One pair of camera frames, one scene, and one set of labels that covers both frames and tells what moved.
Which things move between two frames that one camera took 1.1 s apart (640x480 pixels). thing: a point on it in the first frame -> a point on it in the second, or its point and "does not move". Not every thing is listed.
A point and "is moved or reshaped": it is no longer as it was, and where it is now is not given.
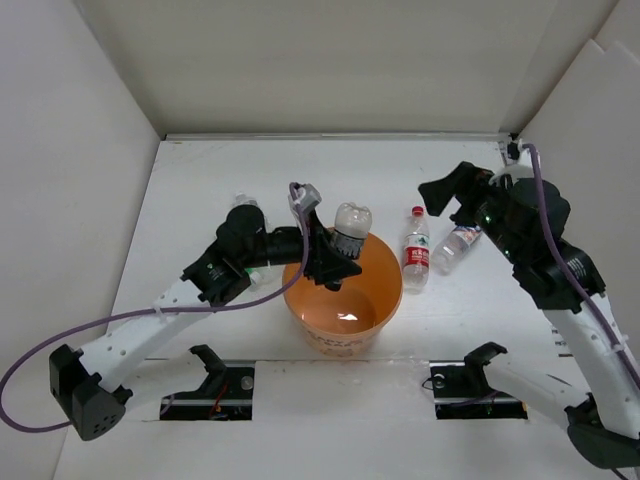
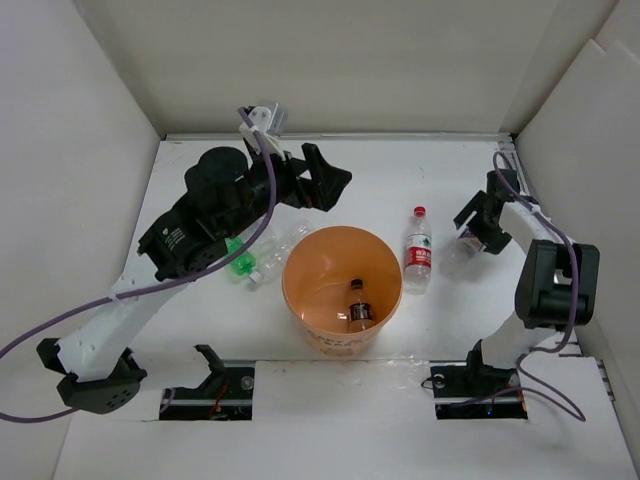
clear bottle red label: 416,253 does not move
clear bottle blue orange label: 454,248 is moved or reshaped
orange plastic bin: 347,322 does not move
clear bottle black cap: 352,226 -> 360,310
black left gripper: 325,262 -> 326,184
